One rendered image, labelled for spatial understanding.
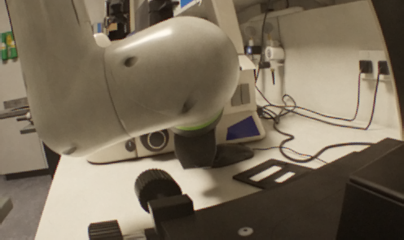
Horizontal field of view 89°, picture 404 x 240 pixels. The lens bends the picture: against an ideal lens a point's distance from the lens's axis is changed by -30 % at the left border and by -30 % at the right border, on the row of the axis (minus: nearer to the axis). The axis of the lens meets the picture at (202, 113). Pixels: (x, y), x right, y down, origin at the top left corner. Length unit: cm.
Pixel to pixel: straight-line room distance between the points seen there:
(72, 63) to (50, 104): 4
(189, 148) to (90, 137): 19
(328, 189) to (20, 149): 288
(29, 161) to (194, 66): 279
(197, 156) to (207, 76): 19
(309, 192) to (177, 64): 15
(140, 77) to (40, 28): 12
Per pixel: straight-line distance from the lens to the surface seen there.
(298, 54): 108
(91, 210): 45
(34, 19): 28
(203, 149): 41
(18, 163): 302
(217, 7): 77
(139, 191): 22
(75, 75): 26
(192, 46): 24
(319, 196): 21
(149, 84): 24
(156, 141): 60
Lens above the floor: 96
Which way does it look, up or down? 11 degrees down
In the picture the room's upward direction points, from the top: 5 degrees counter-clockwise
